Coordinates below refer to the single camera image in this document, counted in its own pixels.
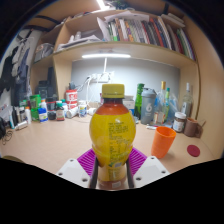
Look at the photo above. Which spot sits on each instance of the white wall socket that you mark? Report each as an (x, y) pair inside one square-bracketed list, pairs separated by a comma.
[(101, 77)]

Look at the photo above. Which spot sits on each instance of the dark bottle with red label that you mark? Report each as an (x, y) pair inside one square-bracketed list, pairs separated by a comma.
[(60, 112)]

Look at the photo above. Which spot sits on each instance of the green glass bottle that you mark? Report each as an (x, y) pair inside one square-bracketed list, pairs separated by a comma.
[(139, 100)]

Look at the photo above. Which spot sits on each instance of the small white jar blue label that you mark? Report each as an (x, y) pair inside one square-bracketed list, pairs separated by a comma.
[(82, 110)]

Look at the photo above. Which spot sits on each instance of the yellow-labelled drink bottle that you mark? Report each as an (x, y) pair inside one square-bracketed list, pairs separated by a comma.
[(112, 133)]

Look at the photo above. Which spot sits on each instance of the hanging dark clothes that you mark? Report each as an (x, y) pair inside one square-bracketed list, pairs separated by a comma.
[(16, 70)]

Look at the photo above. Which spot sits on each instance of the green plastic container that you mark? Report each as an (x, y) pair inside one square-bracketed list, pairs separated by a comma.
[(35, 101)]

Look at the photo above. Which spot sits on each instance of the brown jar with white lid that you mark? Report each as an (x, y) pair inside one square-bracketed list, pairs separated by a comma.
[(179, 122)]

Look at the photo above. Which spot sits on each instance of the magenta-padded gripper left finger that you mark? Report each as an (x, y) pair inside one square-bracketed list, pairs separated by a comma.
[(86, 163)]

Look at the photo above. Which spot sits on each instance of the wooden shelf unit with books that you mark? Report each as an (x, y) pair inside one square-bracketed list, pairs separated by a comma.
[(110, 48)]

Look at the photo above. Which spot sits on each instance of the brown mug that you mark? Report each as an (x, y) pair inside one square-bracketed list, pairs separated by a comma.
[(190, 127)]

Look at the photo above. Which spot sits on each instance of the white plastic bottle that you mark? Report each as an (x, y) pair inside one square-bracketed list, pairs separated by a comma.
[(28, 116)]

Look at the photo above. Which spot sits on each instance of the orange plastic cup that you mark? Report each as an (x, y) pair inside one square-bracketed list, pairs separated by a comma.
[(162, 141)]

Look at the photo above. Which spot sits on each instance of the red and white canister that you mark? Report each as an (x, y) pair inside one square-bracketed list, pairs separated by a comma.
[(71, 97)]

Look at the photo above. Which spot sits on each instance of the white light bar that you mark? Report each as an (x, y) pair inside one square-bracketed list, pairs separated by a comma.
[(106, 56)]

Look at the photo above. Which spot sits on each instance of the grey shaker bottle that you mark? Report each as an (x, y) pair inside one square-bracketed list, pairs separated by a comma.
[(148, 108)]

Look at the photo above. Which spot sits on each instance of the tall clear glass bottle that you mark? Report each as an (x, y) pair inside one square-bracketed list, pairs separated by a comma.
[(187, 103)]

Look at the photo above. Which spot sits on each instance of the pink marker pen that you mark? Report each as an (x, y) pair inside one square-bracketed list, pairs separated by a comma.
[(152, 127)]

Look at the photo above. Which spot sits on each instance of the clear bottle with yellow cap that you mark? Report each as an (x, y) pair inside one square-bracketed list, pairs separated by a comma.
[(160, 106)]

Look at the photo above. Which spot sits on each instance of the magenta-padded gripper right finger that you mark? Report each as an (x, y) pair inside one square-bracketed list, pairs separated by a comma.
[(138, 161)]

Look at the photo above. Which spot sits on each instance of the flat round red coaster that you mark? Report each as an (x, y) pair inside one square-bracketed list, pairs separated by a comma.
[(193, 150)]

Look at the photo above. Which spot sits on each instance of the black bag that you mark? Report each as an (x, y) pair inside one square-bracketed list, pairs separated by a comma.
[(46, 90)]

